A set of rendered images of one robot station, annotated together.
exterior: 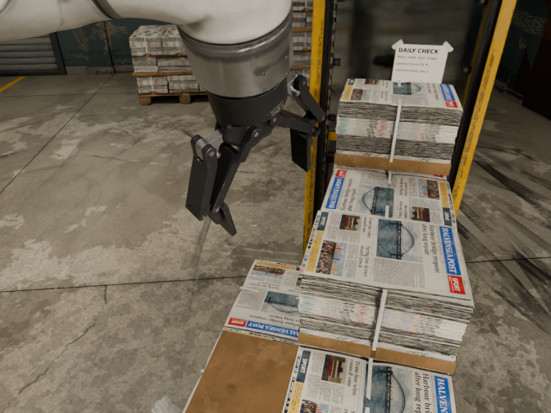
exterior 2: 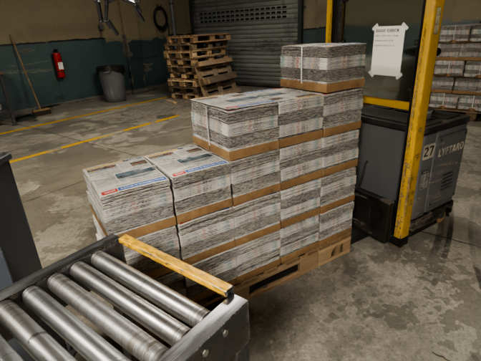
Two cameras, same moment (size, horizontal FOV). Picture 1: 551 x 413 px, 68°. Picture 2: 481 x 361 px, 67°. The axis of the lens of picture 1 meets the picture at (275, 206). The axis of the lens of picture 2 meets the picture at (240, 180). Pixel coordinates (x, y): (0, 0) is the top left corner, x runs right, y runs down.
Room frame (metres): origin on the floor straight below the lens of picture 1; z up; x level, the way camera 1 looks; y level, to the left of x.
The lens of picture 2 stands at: (-0.47, -1.53, 1.39)
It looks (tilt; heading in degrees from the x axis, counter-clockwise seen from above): 23 degrees down; 44
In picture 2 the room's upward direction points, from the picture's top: 3 degrees counter-clockwise
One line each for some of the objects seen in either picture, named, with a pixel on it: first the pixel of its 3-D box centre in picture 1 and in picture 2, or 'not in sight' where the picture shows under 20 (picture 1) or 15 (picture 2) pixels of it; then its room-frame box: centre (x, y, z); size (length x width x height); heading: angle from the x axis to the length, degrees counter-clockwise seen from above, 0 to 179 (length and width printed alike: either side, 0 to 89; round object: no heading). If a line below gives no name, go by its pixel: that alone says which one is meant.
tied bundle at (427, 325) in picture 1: (379, 286); (233, 124); (0.80, -0.27, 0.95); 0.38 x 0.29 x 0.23; 76
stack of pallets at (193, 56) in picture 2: not in sight; (200, 65); (5.09, 4.98, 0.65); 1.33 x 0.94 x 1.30; 9
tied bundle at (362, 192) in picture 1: (383, 224); (279, 115); (1.08, -0.34, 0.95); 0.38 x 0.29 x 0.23; 75
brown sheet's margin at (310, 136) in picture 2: not in sight; (279, 130); (1.08, -0.35, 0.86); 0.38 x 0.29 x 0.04; 75
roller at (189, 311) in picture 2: not in sight; (145, 286); (-0.09, -0.80, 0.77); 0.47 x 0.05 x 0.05; 95
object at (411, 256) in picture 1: (383, 248); (231, 100); (0.80, -0.27, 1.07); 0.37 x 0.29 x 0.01; 76
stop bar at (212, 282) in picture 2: not in sight; (169, 261); (-0.01, -0.81, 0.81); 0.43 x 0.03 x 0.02; 95
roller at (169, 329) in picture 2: not in sight; (124, 299); (-0.16, -0.81, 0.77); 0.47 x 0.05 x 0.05; 95
